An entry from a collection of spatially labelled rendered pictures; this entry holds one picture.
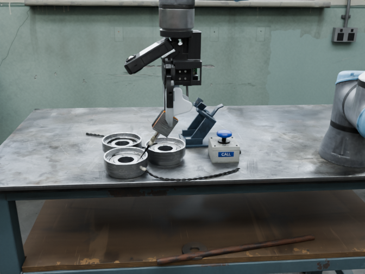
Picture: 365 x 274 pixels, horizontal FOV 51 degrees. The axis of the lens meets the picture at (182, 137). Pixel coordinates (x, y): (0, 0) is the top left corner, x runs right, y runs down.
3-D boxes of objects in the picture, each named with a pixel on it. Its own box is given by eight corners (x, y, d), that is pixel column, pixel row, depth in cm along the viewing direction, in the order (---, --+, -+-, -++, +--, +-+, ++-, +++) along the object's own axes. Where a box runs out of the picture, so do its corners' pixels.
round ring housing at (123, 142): (98, 149, 106) (97, 135, 105) (134, 143, 110) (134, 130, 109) (108, 164, 97) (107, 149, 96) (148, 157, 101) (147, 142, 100)
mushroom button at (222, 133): (216, 151, 99) (218, 134, 97) (214, 145, 103) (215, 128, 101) (232, 151, 99) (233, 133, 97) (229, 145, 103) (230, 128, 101)
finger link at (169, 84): (174, 109, 83) (173, 67, 81) (167, 109, 83) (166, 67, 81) (171, 105, 87) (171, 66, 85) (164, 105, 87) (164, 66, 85)
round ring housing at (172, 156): (193, 159, 101) (194, 144, 99) (162, 170, 94) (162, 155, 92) (167, 147, 108) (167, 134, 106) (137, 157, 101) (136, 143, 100)
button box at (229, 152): (212, 163, 98) (212, 145, 96) (208, 152, 105) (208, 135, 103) (243, 162, 99) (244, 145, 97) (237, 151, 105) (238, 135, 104)
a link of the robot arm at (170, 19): (159, 9, 77) (157, 7, 84) (160, 32, 78) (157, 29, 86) (197, 9, 78) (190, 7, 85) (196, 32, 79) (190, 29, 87)
